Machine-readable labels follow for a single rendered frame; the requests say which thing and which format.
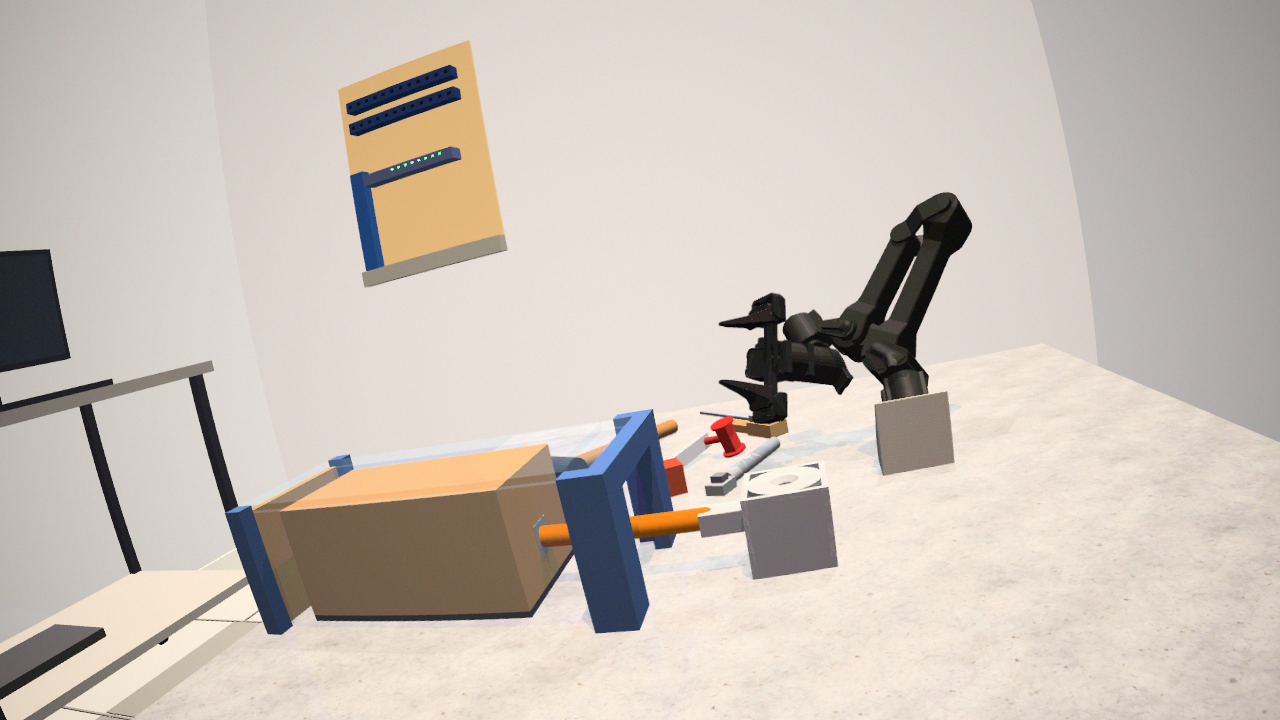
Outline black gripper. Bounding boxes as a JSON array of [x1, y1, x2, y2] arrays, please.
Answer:
[[718, 292, 819, 424]]

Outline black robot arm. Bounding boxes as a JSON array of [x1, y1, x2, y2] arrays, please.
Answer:
[[783, 192, 972, 404]]

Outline blue u-shaped frame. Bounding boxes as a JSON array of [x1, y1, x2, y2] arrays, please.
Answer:
[[581, 409, 673, 632]]

